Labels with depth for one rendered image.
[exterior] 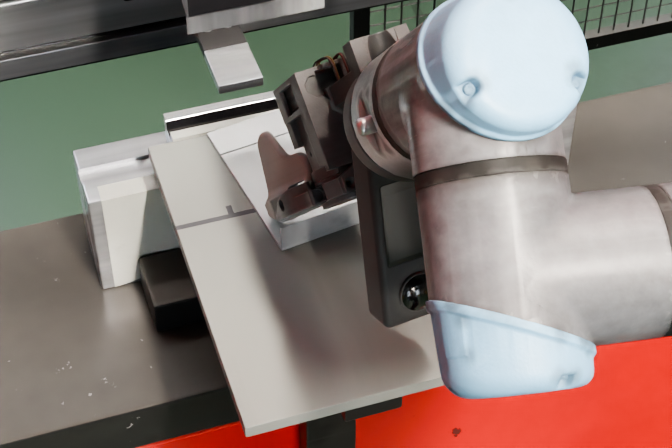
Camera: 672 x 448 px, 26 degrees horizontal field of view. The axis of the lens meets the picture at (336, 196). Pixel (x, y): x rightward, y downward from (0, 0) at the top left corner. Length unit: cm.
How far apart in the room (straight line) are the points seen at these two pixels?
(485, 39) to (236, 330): 34
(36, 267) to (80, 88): 154
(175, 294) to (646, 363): 40
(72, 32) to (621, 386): 56
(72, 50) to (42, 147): 128
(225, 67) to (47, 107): 156
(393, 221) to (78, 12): 52
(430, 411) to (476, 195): 51
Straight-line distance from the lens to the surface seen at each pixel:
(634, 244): 69
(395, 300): 86
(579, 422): 127
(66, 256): 117
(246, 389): 90
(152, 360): 109
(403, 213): 84
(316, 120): 86
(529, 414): 123
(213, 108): 109
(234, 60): 112
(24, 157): 257
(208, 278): 97
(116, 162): 110
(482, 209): 68
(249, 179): 103
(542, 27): 68
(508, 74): 67
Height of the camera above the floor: 171
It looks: 45 degrees down
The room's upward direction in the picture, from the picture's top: straight up
